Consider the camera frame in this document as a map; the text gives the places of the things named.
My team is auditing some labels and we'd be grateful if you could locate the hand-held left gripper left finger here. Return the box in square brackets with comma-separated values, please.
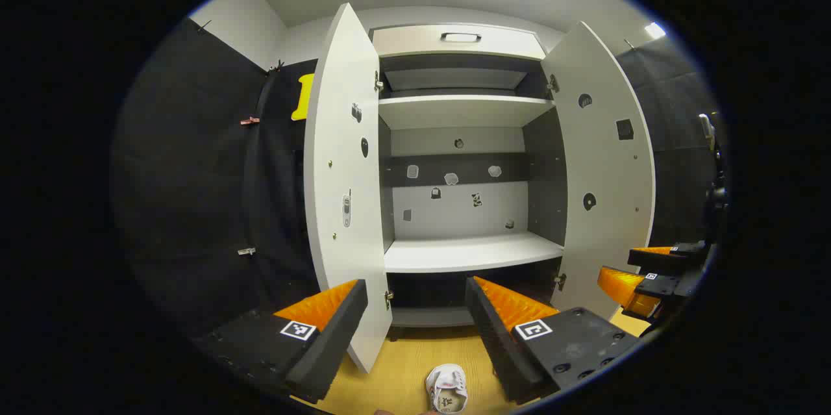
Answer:
[195, 279, 369, 404]

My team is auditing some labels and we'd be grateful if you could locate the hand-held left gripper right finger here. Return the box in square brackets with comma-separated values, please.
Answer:
[465, 276, 643, 404]

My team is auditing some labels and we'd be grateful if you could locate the white canvas shoe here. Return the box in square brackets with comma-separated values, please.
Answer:
[425, 364, 469, 414]

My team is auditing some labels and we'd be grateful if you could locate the white shoe cabinet door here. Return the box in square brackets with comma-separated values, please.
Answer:
[304, 3, 394, 374]
[541, 21, 656, 321]

